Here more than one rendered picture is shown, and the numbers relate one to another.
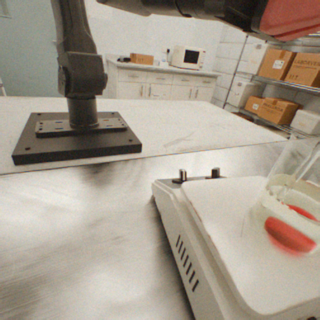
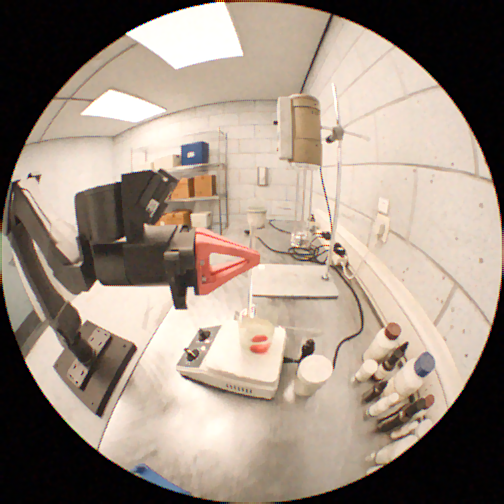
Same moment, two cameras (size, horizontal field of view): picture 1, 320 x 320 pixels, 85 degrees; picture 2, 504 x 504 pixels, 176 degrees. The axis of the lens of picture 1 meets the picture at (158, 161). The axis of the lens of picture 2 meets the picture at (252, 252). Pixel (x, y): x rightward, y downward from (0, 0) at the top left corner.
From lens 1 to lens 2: 0.15 m
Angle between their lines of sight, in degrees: 49
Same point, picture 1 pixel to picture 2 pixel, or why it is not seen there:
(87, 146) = (111, 375)
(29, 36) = not seen: outside the picture
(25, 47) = not seen: outside the picture
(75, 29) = (49, 297)
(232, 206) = (234, 353)
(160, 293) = (240, 404)
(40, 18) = not seen: outside the picture
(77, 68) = (65, 326)
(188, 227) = (228, 379)
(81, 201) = (158, 411)
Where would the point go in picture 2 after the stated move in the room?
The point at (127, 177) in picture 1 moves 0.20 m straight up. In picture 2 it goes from (155, 375) to (108, 308)
